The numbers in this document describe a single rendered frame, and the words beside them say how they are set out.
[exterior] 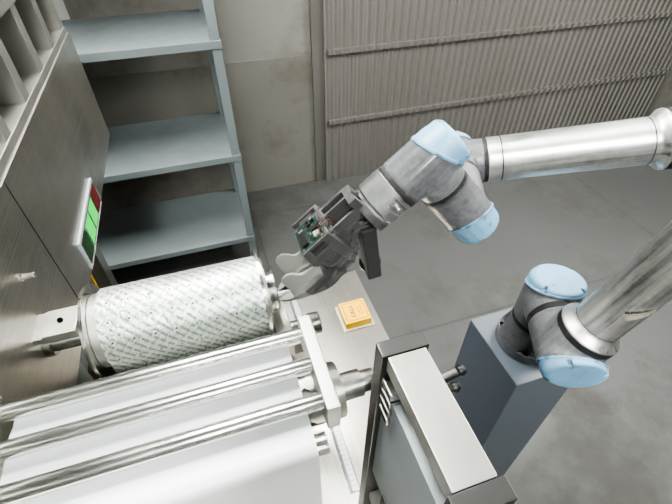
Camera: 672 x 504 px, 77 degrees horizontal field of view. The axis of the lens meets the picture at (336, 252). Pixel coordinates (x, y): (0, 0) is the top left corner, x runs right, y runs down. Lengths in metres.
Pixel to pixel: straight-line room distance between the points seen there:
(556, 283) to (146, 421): 0.82
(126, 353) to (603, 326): 0.78
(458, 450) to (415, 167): 0.36
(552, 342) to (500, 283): 1.69
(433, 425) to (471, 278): 2.21
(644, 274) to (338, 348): 0.64
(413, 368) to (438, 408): 0.04
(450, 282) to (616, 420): 0.98
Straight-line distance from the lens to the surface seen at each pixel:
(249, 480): 0.38
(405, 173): 0.60
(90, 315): 0.71
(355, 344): 1.08
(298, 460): 0.38
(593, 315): 0.88
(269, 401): 0.40
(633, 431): 2.32
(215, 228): 2.59
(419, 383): 0.41
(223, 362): 0.41
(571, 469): 2.12
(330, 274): 0.64
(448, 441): 0.39
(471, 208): 0.65
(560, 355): 0.91
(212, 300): 0.66
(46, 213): 0.90
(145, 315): 0.68
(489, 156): 0.76
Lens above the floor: 1.79
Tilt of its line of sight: 43 degrees down
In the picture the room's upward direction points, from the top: straight up
